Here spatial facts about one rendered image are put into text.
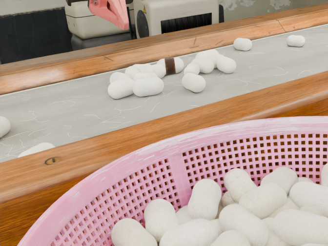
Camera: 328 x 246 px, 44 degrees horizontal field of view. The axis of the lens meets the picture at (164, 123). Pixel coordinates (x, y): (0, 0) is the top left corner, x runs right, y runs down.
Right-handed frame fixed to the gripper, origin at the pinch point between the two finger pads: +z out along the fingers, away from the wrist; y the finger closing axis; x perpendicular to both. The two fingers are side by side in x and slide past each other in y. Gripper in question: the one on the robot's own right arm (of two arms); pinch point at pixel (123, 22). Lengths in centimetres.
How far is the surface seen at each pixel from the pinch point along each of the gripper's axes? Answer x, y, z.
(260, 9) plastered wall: 141, 178, -119
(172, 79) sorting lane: 1.8, 3.2, 9.6
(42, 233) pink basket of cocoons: -19.1, -19.3, 29.5
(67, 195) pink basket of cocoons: -18.0, -17.5, 27.7
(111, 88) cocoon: -1.2, -6.3, 10.7
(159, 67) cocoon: 1.5, 2.2, 7.4
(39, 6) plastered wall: 133, 28, -147
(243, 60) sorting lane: 2.4, 15.5, 9.2
